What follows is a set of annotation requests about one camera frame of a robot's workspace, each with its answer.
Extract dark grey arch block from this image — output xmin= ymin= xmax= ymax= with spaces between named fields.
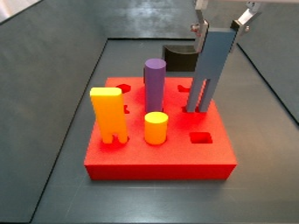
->
xmin=162 ymin=45 xmax=198 ymax=72

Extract blue double-square block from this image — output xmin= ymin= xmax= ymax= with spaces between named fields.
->
xmin=186 ymin=28 xmax=236 ymax=112

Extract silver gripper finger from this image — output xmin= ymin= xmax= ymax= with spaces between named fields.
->
xmin=229 ymin=2 xmax=261 ymax=51
xmin=190 ymin=0 xmax=209 ymax=53

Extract purple cylinder peg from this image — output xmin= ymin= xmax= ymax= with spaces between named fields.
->
xmin=144 ymin=59 xmax=165 ymax=113

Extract short yellow cylinder peg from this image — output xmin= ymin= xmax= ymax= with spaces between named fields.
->
xmin=144 ymin=112 xmax=168 ymax=145

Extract yellow two-legged block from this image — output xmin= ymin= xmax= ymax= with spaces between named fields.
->
xmin=89 ymin=87 xmax=128 ymax=144

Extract red peg board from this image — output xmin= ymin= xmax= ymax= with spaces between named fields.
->
xmin=84 ymin=77 xmax=237 ymax=180

